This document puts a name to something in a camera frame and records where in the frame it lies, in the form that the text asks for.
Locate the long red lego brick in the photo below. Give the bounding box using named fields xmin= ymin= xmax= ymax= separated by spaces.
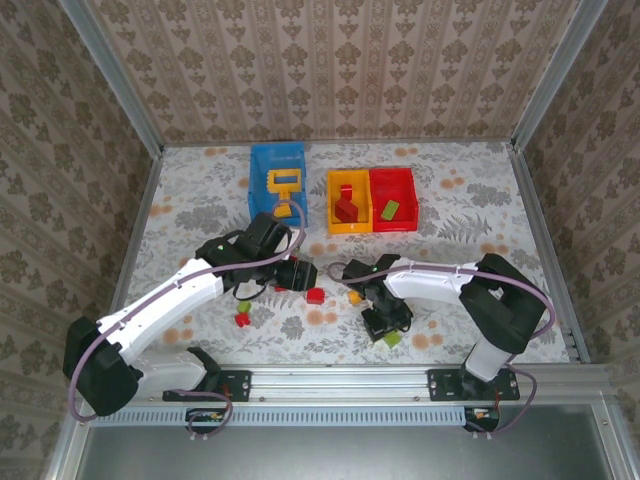
xmin=334 ymin=198 xmax=360 ymax=224

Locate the yellow lego window frame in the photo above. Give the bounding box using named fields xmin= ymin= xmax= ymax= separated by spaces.
xmin=266 ymin=168 xmax=306 ymax=194

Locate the yellow plastic bin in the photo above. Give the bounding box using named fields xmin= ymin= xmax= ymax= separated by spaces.
xmin=326 ymin=168 xmax=374 ymax=236

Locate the blue plastic bin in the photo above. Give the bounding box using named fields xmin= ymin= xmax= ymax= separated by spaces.
xmin=248 ymin=141 xmax=309 ymax=231

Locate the aluminium base beam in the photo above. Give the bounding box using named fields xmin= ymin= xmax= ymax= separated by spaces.
xmin=79 ymin=363 xmax=616 ymax=406

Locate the red plastic bin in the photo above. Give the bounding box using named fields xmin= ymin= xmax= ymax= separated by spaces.
xmin=368 ymin=167 xmax=420 ymax=234

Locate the floral patterned table cover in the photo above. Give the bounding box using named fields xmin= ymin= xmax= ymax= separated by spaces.
xmin=107 ymin=142 xmax=574 ymax=366

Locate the grey metal panel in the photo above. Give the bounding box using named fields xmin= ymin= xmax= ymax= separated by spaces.
xmin=74 ymin=405 xmax=621 ymax=480

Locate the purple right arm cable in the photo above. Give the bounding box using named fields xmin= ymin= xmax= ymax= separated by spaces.
xmin=327 ymin=259 xmax=554 ymax=434

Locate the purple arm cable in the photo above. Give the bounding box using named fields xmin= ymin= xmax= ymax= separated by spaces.
xmin=67 ymin=199 xmax=307 ymax=442
xmin=327 ymin=259 xmax=554 ymax=434

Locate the grey slotted cable duct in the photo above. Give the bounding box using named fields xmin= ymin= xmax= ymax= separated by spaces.
xmin=92 ymin=405 xmax=474 ymax=427

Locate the black cable bracket with wires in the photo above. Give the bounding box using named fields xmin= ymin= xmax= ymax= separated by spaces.
xmin=464 ymin=407 xmax=501 ymax=432
xmin=187 ymin=408 xmax=226 ymax=432

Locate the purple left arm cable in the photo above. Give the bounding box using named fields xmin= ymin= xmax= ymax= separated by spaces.
xmin=67 ymin=199 xmax=307 ymax=442

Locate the aluminium frame post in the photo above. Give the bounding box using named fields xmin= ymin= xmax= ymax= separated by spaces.
xmin=57 ymin=0 xmax=166 ymax=156
xmin=510 ymin=0 xmax=609 ymax=151

